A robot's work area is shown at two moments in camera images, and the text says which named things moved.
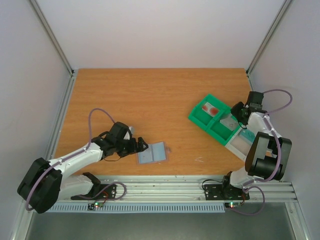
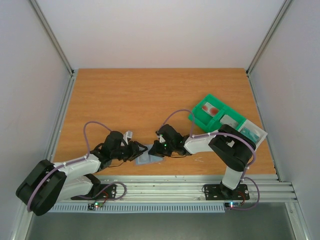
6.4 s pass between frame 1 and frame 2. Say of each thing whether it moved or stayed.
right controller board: stayed
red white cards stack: stayed
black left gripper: moved
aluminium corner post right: stayed
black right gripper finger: moved
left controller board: stayed
